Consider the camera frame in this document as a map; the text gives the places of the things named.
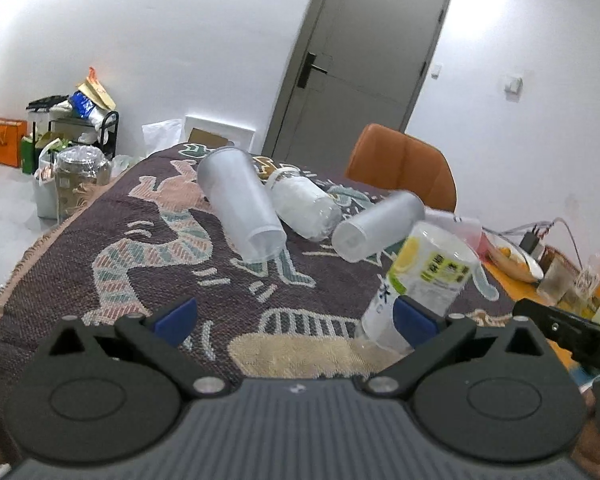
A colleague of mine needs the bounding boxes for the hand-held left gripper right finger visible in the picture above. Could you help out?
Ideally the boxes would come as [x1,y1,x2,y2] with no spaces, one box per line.
[364,296,563,397]

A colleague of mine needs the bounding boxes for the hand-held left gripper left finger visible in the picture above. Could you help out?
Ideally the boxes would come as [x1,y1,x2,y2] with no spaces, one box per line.
[34,297,232,399]

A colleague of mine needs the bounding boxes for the clear cup with yellow label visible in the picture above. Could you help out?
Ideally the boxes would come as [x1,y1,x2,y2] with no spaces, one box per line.
[360,220,482,354]

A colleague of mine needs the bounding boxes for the short frosted plastic cup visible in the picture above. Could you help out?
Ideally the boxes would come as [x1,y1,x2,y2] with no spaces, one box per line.
[331,191,426,264]

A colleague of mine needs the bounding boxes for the clear cup with red rim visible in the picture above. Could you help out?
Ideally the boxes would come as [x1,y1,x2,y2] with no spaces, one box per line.
[424,210,492,262]

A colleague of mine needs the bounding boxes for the tall frosted plastic cup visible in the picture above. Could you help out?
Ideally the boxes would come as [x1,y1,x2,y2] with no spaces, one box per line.
[196,146,288,264]

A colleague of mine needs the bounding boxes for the clear drinking glass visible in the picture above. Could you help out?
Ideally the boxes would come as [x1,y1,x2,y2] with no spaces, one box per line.
[536,254,582,307]

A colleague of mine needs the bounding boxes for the printed woven blanket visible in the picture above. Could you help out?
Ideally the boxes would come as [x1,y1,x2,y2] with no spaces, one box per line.
[0,141,600,476]

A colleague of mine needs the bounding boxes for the white plate with food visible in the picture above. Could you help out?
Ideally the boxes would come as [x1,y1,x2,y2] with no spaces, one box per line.
[481,231,546,284]

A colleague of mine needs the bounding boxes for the orange leather chair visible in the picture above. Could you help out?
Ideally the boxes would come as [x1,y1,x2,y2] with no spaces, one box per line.
[344,123,458,213]

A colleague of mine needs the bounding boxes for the large clear storage jar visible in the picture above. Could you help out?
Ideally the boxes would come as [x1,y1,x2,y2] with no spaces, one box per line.
[54,144,113,225]

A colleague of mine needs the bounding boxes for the white plastic bag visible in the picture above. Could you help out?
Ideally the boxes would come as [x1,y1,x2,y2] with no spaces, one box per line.
[141,118,185,157]

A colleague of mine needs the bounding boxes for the black metal rack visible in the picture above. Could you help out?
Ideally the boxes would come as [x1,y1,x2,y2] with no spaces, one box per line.
[47,109,120,162]

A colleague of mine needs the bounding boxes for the green paper bag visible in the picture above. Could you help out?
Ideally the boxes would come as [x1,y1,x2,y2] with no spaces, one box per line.
[20,134,42,176]

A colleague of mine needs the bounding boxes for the blue snack packet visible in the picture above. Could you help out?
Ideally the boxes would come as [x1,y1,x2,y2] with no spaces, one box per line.
[69,90,100,121]

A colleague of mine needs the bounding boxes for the white storage box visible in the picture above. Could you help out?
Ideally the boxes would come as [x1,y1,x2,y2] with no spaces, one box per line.
[26,96,72,137]

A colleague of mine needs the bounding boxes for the brown paper bag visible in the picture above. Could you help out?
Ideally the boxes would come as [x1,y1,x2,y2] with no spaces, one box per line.
[76,67,117,112]

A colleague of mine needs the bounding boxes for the orange paper bag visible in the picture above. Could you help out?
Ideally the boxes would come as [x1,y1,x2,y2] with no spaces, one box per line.
[0,118,29,169]

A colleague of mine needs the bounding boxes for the grey door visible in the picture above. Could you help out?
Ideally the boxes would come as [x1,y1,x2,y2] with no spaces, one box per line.
[261,0,455,171]

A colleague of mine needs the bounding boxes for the black charger with cables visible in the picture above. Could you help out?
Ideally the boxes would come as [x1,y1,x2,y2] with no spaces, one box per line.
[497,217,583,267]

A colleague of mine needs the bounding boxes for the black door handle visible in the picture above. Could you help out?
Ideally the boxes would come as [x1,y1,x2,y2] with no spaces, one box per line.
[296,52,332,91]

